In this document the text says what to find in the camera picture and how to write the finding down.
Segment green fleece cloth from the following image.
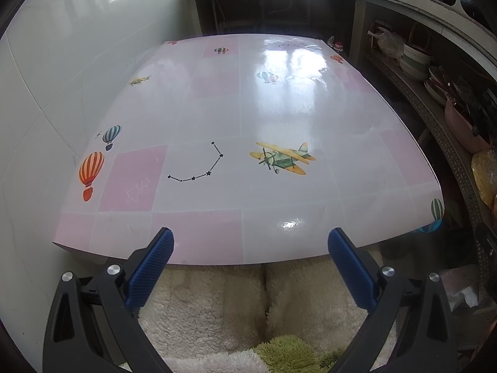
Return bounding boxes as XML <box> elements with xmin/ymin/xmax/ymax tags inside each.
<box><xmin>254</xmin><ymin>335</ymin><xmax>344</xmax><ymax>373</ymax></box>

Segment white plastic bag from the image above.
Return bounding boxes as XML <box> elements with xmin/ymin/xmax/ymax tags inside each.
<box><xmin>367</xmin><ymin>27</ymin><xmax>405</xmax><ymax>60</ymax></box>

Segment stack of white bowls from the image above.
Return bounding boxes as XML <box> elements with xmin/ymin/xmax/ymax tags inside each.
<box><xmin>400</xmin><ymin>43</ymin><xmax>432</xmax><ymax>82</ymax></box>

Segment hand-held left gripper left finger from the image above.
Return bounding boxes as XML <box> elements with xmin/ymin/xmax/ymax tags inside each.
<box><xmin>43</xmin><ymin>227</ymin><xmax>175</xmax><ymax>373</ymax></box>

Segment yellow plastic bag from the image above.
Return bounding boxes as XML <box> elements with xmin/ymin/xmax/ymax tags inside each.
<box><xmin>471</xmin><ymin>150</ymin><xmax>497</xmax><ymax>210</ymax></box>

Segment pink plastic basin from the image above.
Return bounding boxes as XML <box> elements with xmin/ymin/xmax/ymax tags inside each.
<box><xmin>445</xmin><ymin>95</ymin><xmax>494</xmax><ymax>155</ymax></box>

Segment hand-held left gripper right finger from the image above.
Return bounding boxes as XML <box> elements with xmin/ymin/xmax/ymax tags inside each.
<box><xmin>327</xmin><ymin>228</ymin><xmax>455</xmax><ymax>373</ymax></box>

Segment perforated metal shelf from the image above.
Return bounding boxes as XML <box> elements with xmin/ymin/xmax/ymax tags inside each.
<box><xmin>365</xmin><ymin>50</ymin><xmax>497</xmax><ymax>292</ymax></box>

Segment pink printed table cover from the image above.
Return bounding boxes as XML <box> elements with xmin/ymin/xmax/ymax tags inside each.
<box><xmin>52</xmin><ymin>33</ymin><xmax>445</xmax><ymax>265</ymax></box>

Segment white fleece robe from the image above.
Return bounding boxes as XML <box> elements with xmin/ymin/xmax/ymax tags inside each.
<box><xmin>118</xmin><ymin>249</ymin><xmax>397</xmax><ymax>373</ymax></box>

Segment crumpled white paper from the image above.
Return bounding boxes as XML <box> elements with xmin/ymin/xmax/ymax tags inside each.
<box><xmin>446</xmin><ymin>285</ymin><xmax>480</xmax><ymax>311</ymax></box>

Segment grey concrete counter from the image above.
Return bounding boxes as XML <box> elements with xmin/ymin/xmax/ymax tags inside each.
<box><xmin>184</xmin><ymin>0</ymin><xmax>497</xmax><ymax>71</ymax></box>

